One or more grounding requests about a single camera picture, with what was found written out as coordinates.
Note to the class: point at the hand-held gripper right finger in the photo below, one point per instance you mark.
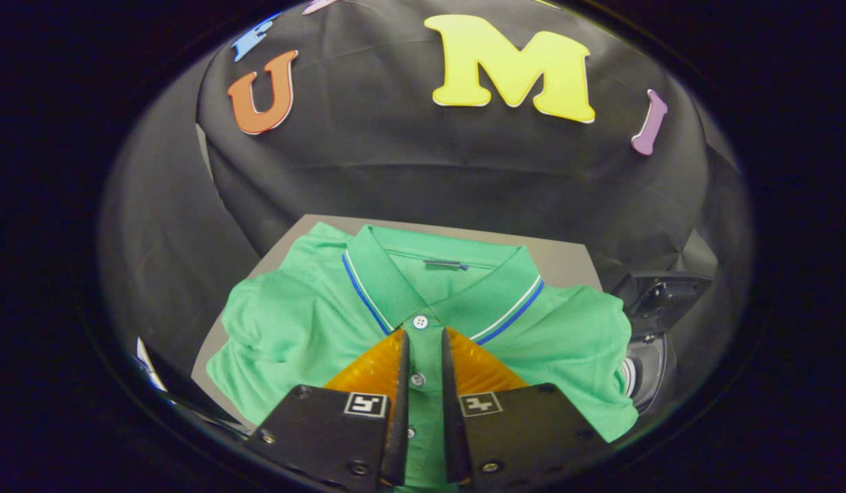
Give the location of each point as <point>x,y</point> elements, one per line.
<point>450,411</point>

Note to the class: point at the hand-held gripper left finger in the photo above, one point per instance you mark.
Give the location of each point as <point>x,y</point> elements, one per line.
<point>400,411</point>

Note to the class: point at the green polo shirt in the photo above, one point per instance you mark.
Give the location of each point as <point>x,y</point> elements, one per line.
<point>292,329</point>

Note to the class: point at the dark glass washing machine lid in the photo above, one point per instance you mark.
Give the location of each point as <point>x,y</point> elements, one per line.
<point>662,294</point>

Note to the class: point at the beige cabinet with dark top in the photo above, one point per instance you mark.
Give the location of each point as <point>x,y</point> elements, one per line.
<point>560,263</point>

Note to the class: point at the blue white object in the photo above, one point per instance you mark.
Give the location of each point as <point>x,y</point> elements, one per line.
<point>145,359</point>

